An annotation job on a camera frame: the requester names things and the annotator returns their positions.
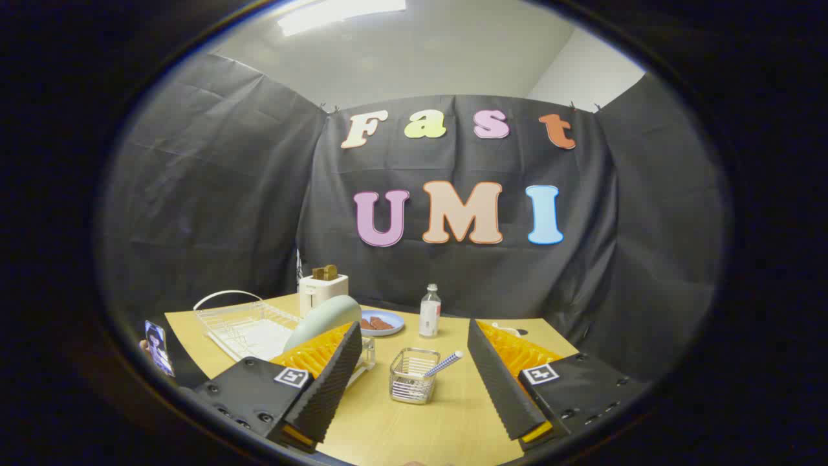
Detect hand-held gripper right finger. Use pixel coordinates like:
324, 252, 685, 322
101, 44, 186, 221
467, 318, 648, 452

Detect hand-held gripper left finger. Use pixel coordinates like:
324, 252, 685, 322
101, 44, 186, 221
194, 322, 363, 454

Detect checkered handle spoon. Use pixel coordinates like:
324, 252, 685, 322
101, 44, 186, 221
424, 350, 464, 378

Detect pale green plate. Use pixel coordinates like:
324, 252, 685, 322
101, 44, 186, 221
283, 295, 362, 353

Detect metal wire basket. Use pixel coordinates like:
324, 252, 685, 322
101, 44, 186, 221
389, 348, 441, 405

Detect white wire dish rack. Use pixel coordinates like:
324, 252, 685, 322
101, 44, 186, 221
193, 290, 376, 389

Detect blue plate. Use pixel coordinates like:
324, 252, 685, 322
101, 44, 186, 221
360, 309, 406, 337

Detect white drip tray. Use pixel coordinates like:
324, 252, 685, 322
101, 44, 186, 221
238, 319, 300, 361

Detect cream toaster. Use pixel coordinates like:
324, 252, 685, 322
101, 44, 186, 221
299, 274, 349, 318

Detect clear plastic bottle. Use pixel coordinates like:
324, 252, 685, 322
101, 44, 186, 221
419, 283, 442, 338

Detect smartphone with lit screen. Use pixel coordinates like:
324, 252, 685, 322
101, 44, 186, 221
144, 320, 176, 377

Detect black backdrop cloth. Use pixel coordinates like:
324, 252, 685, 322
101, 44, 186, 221
97, 53, 732, 389

